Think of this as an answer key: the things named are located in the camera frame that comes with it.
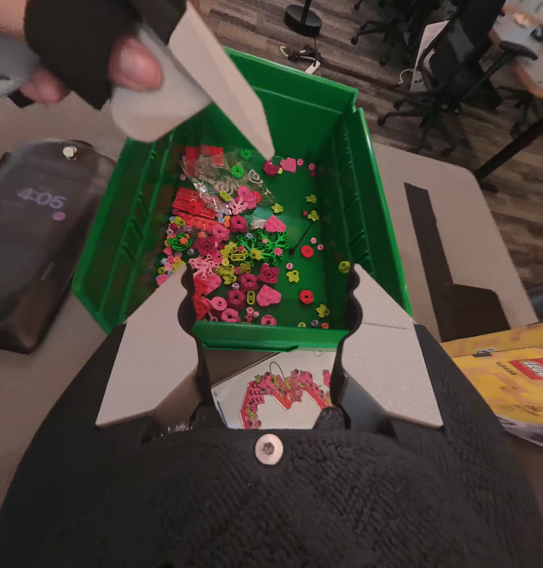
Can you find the black office chair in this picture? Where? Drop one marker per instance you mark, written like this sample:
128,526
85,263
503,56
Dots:
382,26
457,57

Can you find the green plastic bin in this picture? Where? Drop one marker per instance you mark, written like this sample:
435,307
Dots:
324,115

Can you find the person's left hand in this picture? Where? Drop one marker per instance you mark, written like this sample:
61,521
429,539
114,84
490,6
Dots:
136,66

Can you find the wooden desk with black leg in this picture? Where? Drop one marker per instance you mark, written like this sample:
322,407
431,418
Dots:
520,146

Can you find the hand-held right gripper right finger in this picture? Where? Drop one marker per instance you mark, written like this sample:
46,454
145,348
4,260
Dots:
386,364

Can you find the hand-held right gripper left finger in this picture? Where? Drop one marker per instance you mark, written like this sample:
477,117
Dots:
151,355

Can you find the lego instruction booklet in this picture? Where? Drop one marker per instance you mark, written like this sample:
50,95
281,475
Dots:
271,377

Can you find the yellow lego box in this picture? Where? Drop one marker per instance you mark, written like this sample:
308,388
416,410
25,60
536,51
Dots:
484,372

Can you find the black floor lamp base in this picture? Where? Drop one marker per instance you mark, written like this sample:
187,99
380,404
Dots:
303,20

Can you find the clear plastic bag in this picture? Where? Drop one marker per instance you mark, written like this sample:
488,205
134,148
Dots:
209,177

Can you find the dark pink lego flower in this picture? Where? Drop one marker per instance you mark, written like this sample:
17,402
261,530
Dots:
271,168

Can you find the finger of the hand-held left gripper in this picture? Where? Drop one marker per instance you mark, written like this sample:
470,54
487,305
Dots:
218,75

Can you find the pile of lego pieces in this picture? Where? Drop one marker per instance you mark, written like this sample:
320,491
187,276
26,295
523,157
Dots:
247,282

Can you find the white paper sheet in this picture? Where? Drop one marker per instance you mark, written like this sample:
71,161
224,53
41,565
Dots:
426,53

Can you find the black phone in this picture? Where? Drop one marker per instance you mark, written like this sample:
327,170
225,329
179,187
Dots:
40,266

